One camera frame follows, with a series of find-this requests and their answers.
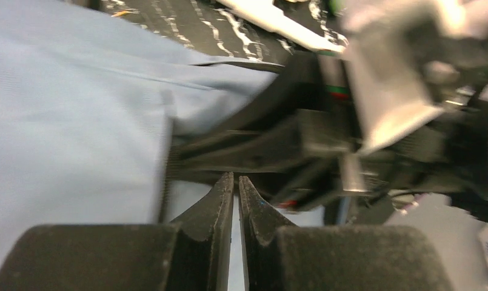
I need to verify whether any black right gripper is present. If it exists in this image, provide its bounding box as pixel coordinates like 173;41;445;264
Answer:
169;52;488;221

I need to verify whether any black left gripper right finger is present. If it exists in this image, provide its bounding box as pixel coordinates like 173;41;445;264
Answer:
239;176;452;291

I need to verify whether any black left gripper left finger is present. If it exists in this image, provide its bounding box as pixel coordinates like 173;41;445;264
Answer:
0;173;234;290

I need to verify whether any light blue student backpack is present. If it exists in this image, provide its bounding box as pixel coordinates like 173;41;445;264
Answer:
0;1;275;267

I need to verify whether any yellow hex key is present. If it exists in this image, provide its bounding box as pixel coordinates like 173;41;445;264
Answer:
111;10;133;17

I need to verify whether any white pvc pipe frame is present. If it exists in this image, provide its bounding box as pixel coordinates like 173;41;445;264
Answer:
218;0;348;53

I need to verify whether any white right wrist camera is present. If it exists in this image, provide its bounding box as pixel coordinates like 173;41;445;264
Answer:
341;1;465;155

